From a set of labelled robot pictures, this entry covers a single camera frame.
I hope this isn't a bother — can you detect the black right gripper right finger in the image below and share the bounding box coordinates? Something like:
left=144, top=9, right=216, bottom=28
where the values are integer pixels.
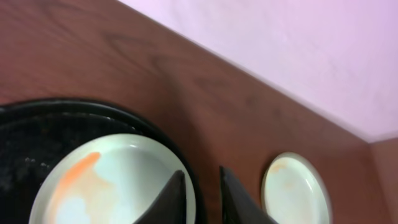
left=220, top=166, right=277, bottom=224

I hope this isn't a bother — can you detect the light green plate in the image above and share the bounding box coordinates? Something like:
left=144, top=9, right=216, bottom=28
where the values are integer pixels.
left=29, top=134, right=198, bottom=224
left=261, top=152, right=333, bottom=224

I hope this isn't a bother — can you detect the light green plate top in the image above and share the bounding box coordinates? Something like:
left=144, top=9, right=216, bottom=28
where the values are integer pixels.
left=29, top=134, right=198, bottom=224

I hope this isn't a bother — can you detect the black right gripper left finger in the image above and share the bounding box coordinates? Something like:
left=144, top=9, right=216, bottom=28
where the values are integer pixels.
left=134, top=170, right=187, bottom=224

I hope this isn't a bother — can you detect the round black tray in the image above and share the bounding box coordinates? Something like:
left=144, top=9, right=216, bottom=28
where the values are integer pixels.
left=1, top=98, right=208, bottom=224

